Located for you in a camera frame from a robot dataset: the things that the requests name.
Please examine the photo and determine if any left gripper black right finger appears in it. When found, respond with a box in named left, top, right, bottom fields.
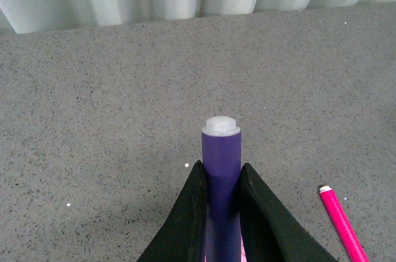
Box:
left=239, top=163, right=336, bottom=262

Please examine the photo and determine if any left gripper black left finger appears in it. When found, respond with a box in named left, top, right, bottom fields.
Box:
left=138, top=161, right=207, bottom=261

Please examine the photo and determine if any pink marker pen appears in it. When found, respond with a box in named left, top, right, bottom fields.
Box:
left=319, top=186, right=369, bottom=262

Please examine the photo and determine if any purple marker pen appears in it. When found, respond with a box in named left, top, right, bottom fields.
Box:
left=202, top=116, right=241, bottom=261

